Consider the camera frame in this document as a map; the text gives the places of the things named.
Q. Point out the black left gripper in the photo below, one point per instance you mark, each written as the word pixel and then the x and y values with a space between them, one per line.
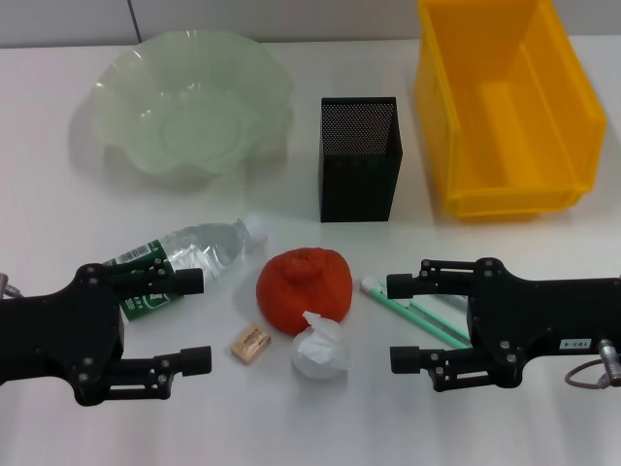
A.
pixel 63 340

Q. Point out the yellow plastic storage bin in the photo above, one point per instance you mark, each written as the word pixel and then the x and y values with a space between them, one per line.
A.
pixel 509 121

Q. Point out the small wooden block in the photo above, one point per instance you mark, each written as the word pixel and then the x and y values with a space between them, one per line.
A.
pixel 250 344

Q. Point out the mint green utility knife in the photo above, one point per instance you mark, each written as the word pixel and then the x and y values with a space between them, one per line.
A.
pixel 388 298

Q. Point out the black mesh pen holder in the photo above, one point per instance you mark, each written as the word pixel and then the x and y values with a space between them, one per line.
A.
pixel 356 184

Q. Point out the grey pen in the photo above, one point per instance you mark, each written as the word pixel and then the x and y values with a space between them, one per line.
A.
pixel 456 302

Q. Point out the wavy green glass fruit plate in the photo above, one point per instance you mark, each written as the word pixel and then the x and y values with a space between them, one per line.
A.
pixel 194 121

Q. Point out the orange knitted toy fruit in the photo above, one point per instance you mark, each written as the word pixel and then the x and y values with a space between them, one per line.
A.
pixel 305 291

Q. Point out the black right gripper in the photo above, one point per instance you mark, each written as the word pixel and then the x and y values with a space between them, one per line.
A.
pixel 533 320

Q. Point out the white paper ball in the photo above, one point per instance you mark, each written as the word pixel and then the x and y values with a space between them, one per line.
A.
pixel 317 352

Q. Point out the clear water bottle green label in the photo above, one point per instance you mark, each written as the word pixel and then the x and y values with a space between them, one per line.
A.
pixel 208 245

